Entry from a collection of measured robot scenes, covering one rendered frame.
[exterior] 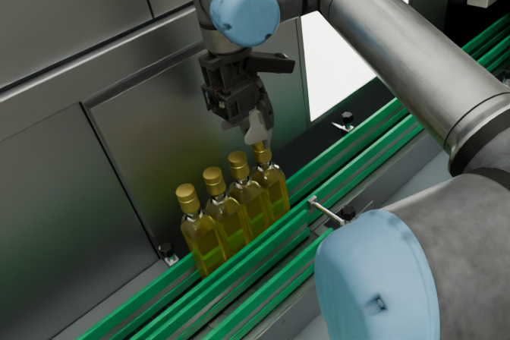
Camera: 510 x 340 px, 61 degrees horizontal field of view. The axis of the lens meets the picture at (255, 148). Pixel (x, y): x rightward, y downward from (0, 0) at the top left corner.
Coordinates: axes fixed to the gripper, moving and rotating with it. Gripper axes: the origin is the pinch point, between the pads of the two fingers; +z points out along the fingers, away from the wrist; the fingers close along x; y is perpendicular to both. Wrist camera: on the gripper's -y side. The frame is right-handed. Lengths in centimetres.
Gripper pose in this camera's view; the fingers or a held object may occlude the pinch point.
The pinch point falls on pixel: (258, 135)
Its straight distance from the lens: 82.3
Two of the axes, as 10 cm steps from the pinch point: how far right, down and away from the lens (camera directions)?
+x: 6.6, 4.0, -6.4
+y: -7.4, 5.2, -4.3
